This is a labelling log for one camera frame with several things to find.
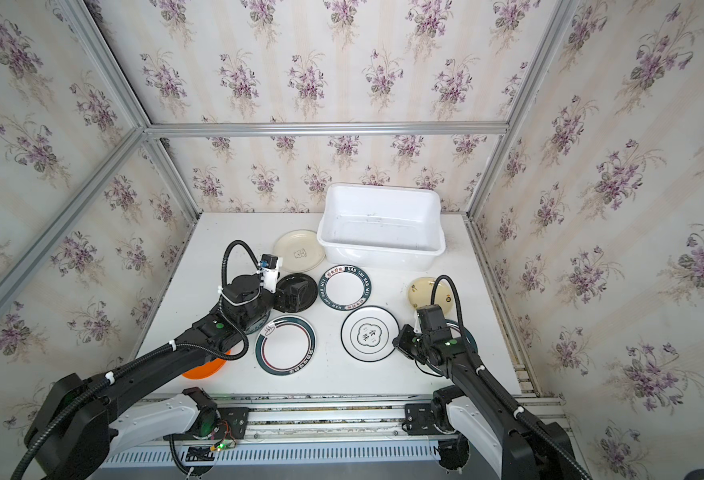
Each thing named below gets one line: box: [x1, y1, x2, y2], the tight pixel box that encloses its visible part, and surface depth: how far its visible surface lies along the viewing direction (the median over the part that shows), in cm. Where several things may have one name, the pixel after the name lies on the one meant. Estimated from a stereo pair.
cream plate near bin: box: [273, 229, 326, 273], surface depth 110 cm
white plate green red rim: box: [254, 315, 317, 377], surface depth 88 cm
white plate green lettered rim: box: [319, 264, 372, 311], surface depth 100 cm
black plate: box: [276, 273, 318, 313], surface depth 73 cm
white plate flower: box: [340, 305, 400, 362], surface depth 90 cm
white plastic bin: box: [317, 184, 446, 272], surface depth 114 cm
